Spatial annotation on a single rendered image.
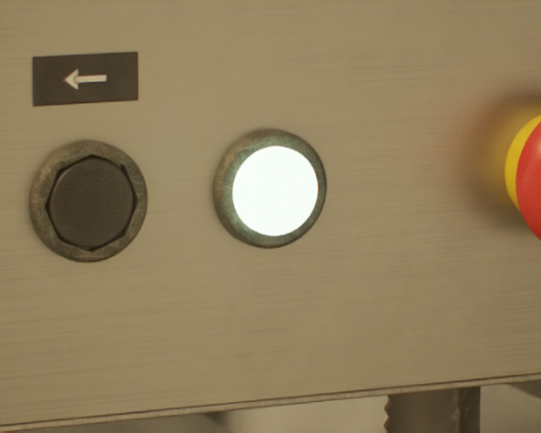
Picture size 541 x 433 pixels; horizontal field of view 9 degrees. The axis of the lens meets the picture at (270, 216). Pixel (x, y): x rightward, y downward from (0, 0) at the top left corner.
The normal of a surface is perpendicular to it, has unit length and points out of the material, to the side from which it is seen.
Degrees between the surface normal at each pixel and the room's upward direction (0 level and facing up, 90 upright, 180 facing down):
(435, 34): 90
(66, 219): 90
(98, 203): 90
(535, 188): 93
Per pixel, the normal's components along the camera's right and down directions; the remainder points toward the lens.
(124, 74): 0.40, 0.16
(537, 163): -0.30, -0.05
